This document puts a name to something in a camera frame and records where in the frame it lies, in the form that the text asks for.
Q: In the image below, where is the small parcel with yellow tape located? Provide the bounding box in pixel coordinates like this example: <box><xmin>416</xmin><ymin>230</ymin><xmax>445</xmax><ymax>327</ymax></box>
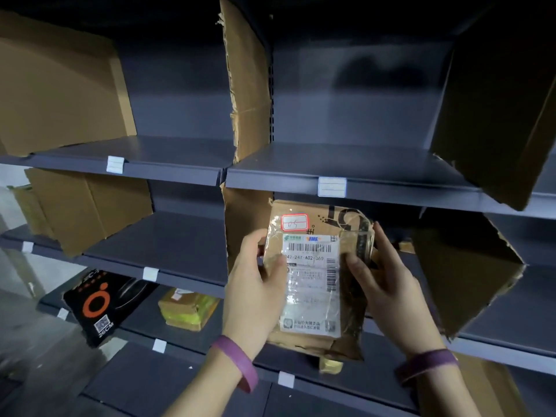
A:
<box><xmin>157</xmin><ymin>287</ymin><xmax>221</xmax><ymax>332</ymax></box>

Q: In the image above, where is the person's left forearm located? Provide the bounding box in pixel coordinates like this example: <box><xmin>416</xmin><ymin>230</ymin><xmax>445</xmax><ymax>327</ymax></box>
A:
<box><xmin>164</xmin><ymin>352</ymin><xmax>253</xmax><ymax>417</ymax></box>

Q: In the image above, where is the black box with orange circle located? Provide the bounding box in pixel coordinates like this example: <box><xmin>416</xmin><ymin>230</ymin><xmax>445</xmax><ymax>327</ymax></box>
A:
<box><xmin>63</xmin><ymin>268</ymin><xmax>146</xmax><ymax>348</ymax></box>

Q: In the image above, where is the dark grey metal shelving unit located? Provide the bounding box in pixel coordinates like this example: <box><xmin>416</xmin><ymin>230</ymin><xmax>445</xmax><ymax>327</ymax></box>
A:
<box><xmin>0</xmin><ymin>0</ymin><xmax>556</xmax><ymax>417</ymax></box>

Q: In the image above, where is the brown cardboard divider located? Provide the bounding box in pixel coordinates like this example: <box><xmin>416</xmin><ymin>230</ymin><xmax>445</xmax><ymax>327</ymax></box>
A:
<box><xmin>431</xmin><ymin>19</ymin><xmax>556</xmax><ymax>212</ymax></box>
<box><xmin>221</xmin><ymin>183</ymin><xmax>275</xmax><ymax>274</ymax></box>
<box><xmin>449</xmin><ymin>352</ymin><xmax>533</xmax><ymax>417</ymax></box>
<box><xmin>24</xmin><ymin>168</ymin><xmax>154</xmax><ymax>258</ymax></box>
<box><xmin>218</xmin><ymin>0</ymin><xmax>273</xmax><ymax>164</ymax></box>
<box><xmin>0</xmin><ymin>10</ymin><xmax>138</xmax><ymax>158</ymax></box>
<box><xmin>410</xmin><ymin>207</ymin><xmax>529</xmax><ymax>340</ymax></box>
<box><xmin>8</xmin><ymin>184</ymin><xmax>55</xmax><ymax>240</ymax></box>

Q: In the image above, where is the purple wristband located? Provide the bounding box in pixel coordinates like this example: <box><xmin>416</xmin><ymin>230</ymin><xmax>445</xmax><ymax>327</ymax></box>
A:
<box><xmin>211</xmin><ymin>335</ymin><xmax>259</xmax><ymax>394</ymax></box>
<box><xmin>394</xmin><ymin>348</ymin><xmax>459</xmax><ymax>385</ymax></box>

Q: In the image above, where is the person's right hand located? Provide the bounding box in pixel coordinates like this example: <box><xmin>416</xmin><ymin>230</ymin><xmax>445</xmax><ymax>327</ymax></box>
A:
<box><xmin>345</xmin><ymin>221</ymin><xmax>448</xmax><ymax>357</ymax></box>

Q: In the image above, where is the person's right forearm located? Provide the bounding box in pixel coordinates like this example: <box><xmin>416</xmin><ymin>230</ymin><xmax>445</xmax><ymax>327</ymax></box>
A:
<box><xmin>413</xmin><ymin>361</ymin><xmax>481</xmax><ymax>417</ymax></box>

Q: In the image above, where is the person's left hand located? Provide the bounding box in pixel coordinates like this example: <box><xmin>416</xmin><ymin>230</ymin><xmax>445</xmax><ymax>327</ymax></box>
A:
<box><xmin>222</xmin><ymin>229</ymin><xmax>288</xmax><ymax>360</ymax></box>

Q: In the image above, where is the brown taped cardboard parcel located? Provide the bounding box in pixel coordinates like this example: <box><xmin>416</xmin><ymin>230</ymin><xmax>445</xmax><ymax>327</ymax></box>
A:
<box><xmin>262</xmin><ymin>200</ymin><xmax>378</xmax><ymax>362</ymax></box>

